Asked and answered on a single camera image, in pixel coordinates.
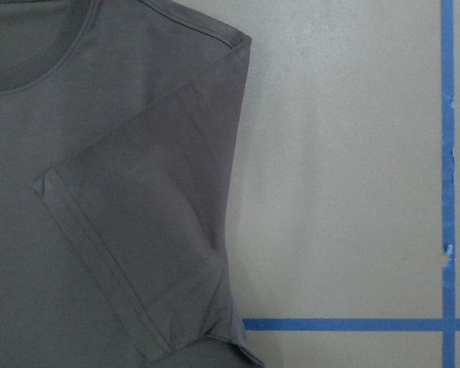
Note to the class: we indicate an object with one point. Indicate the dark brown t-shirt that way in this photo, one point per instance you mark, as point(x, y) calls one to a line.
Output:
point(118, 124)

